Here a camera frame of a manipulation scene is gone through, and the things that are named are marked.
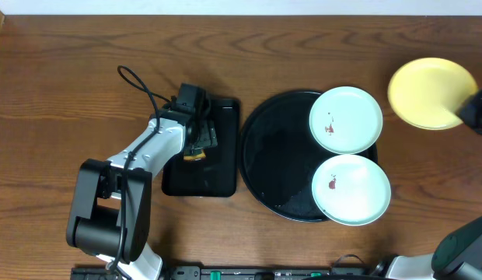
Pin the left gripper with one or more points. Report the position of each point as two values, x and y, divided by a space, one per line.
204 138

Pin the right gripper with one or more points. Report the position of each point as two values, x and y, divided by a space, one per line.
469 107

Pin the yellow sponge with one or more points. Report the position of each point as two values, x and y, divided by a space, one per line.
194 157

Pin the yellow plate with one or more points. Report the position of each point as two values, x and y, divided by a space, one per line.
428 92

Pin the light green plate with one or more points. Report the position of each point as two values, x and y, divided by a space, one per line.
351 190
345 120

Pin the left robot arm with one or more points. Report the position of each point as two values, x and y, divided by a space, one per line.
111 206

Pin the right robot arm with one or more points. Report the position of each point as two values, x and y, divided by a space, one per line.
457 257

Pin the rectangular black tray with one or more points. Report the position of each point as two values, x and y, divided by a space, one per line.
215 175

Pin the round black tray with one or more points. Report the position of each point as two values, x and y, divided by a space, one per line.
278 156

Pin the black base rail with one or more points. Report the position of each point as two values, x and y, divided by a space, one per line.
198 273

